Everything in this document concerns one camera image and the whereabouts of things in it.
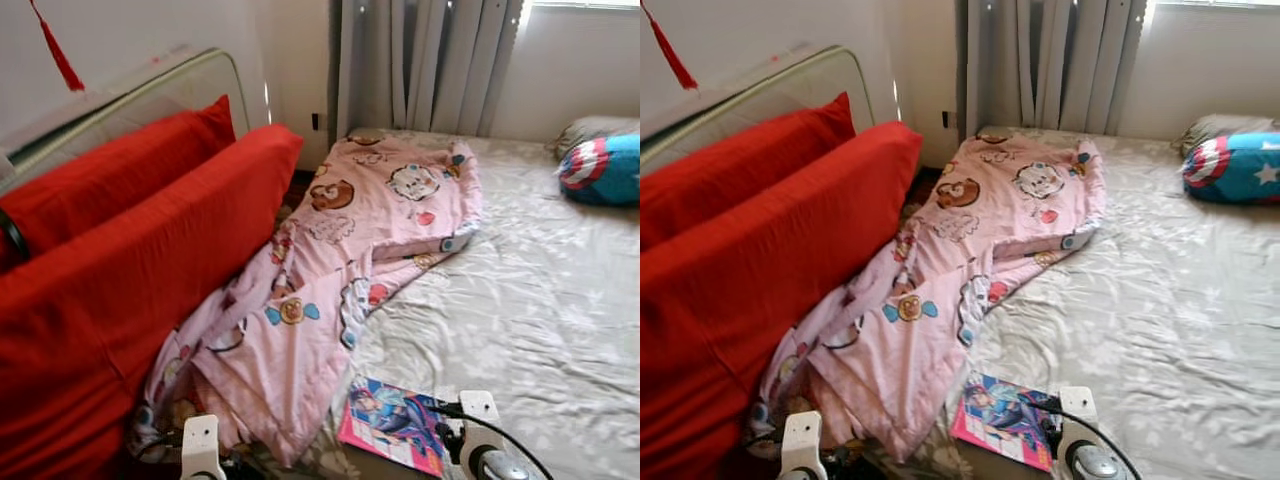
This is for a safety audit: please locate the striped star bolster pillow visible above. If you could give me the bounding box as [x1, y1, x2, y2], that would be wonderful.
[1182, 130, 1280, 206]
[558, 133, 641, 208]

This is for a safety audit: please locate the pink cartoon blanket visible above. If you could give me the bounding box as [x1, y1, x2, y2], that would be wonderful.
[125, 133, 484, 469]
[745, 132, 1106, 463]

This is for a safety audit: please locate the beige pillow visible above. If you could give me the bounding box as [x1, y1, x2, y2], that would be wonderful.
[553, 115, 641, 161]
[1180, 113, 1280, 159]

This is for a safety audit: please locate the black round object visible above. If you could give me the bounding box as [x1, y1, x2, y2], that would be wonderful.
[0, 208, 29, 266]

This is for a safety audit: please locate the red hanging tassel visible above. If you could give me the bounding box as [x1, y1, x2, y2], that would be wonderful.
[28, 0, 86, 93]
[645, 0, 699, 91]

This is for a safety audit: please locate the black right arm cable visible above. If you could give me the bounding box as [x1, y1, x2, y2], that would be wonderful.
[1030, 395, 1146, 480]
[425, 398, 556, 480]

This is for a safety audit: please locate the colourful comic book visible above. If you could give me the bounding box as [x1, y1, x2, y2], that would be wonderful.
[950, 372, 1063, 473]
[337, 376, 451, 477]

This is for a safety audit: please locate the bright window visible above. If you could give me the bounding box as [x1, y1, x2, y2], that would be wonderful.
[520, 0, 641, 11]
[1145, 0, 1280, 11]

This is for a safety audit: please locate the red fabric cushion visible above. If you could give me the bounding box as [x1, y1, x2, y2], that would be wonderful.
[640, 92, 858, 251]
[0, 123, 304, 480]
[640, 120, 924, 480]
[0, 95, 236, 271]

